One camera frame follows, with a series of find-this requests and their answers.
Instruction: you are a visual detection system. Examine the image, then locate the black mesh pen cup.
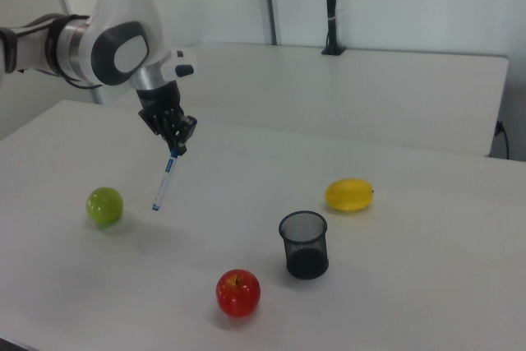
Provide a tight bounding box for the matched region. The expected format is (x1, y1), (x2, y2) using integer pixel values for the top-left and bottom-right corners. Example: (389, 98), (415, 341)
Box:
(278, 210), (330, 279)

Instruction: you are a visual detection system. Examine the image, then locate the green apple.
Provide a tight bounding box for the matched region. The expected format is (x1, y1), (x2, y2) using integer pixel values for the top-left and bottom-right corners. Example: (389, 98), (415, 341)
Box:
(85, 187), (124, 227)

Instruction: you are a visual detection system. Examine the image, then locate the blue white marker pen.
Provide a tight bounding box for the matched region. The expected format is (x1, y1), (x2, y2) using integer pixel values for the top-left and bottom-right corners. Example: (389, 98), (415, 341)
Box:
(150, 152), (180, 213)

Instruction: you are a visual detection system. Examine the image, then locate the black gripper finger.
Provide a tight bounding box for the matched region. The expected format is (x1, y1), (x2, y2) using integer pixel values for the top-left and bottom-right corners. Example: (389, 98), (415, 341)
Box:
(174, 113), (199, 158)
(162, 110), (179, 155)

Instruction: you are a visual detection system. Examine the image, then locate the white table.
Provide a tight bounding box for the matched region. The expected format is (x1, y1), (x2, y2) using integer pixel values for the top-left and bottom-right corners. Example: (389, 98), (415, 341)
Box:
(98, 40), (510, 159)

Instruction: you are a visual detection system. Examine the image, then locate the yellow lemon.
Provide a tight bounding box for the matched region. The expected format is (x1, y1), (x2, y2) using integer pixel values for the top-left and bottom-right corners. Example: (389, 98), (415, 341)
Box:
(324, 178), (376, 213)

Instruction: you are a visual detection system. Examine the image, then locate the red apple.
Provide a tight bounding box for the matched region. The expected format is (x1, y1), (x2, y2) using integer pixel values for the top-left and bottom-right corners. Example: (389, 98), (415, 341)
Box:
(215, 269), (261, 318)

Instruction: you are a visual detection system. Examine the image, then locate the black power cable with plug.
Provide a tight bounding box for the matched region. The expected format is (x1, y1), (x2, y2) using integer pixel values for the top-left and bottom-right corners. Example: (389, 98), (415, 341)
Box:
(495, 119), (511, 160)

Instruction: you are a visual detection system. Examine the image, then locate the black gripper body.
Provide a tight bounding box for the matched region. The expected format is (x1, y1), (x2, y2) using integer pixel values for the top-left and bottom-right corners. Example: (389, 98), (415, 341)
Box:
(135, 81), (186, 136)

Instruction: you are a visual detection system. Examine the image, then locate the black camera pole with clamp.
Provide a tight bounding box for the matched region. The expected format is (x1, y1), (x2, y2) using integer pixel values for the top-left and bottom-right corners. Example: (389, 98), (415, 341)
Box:
(321, 0), (348, 57)

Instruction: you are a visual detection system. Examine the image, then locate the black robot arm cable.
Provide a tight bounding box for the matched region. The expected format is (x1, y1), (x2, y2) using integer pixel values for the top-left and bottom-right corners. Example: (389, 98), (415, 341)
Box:
(16, 67), (103, 90)

